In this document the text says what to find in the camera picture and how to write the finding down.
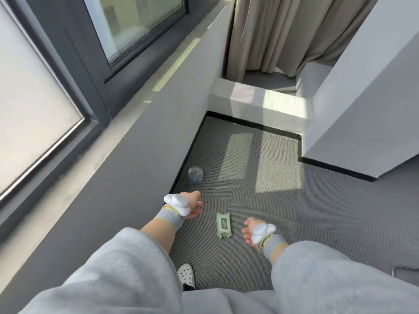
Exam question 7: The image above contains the person's right hand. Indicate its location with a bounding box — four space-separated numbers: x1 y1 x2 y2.
241 217 263 249

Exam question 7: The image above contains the person's left hand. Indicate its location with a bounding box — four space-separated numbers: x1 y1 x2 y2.
178 190 204 220

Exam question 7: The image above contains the person's left forearm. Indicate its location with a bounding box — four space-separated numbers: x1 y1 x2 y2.
140 206 186 256

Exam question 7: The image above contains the person's right forearm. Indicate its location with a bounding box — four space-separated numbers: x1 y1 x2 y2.
259 234 289 267

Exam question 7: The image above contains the white wrist tracker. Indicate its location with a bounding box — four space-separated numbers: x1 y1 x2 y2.
251 223 277 245
163 193 192 216

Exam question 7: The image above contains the green wet wipes packet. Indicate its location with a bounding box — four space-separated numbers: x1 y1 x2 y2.
216 212 232 239

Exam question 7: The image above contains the grey wristband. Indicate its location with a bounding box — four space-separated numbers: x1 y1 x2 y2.
259 234 289 261
152 206 186 231

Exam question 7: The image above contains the clear round plastic container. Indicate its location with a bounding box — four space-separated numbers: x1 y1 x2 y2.
188 166 204 185

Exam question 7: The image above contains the white perforated clog shoe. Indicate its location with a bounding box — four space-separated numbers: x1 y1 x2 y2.
177 263 196 290

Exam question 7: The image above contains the grey sweatshirt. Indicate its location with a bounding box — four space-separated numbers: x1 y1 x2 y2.
18 227 419 314

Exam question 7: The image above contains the metal chair leg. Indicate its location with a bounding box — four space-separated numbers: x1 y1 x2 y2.
391 265 419 277

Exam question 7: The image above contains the clear glass window pane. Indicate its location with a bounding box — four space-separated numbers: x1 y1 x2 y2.
82 0 186 65

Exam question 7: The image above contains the beige curtain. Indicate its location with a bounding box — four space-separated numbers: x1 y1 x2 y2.
225 0 382 77

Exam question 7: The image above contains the frosted glass window pane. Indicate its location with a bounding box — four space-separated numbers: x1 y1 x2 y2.
0 3 86 197

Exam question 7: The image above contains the dark grey window frame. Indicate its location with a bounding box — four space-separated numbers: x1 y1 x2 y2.
0 0 190 244

